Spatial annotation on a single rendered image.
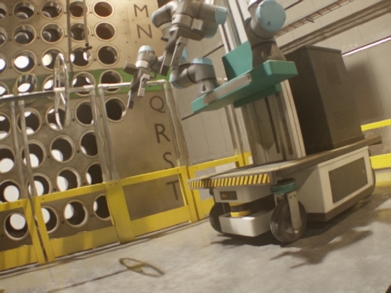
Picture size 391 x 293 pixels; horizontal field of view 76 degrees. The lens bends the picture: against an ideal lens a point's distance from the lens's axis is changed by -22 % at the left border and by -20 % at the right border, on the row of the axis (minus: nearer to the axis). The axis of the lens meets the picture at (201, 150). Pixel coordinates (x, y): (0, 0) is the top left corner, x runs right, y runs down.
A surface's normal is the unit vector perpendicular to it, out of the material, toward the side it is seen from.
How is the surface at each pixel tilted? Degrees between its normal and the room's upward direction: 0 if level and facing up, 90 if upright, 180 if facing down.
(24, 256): 90
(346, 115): 90
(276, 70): 90
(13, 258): 90
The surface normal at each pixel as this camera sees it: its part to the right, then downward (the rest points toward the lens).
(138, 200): 0.57, -0.14
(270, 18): 0.13, 0.07
